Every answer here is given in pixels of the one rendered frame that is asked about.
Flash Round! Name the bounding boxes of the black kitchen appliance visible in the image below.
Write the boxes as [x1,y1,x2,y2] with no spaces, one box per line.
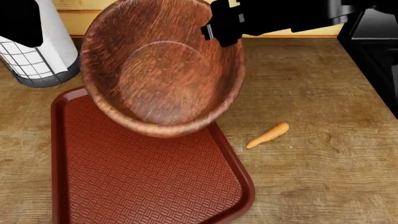
[336,7,398,118]

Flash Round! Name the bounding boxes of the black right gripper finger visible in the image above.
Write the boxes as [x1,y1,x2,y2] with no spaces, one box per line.
[200,22,216,41]
[218,35,243,49]

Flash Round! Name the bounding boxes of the white paper towel roll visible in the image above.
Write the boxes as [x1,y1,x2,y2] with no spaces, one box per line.
[0,0,79,79]

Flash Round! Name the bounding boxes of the brown wooden bowl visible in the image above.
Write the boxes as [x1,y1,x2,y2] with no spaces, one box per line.
[80,0,247,139]

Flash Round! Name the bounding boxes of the small orange carrot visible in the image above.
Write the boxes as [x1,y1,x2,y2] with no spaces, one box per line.
[245,121,290,149]

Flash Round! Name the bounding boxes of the red plastic serving tray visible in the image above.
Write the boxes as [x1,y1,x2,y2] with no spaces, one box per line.
[50,86,256,224]

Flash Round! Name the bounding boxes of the grey wire towel holder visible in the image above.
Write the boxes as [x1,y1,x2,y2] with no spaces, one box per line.
[0,35,82,89]

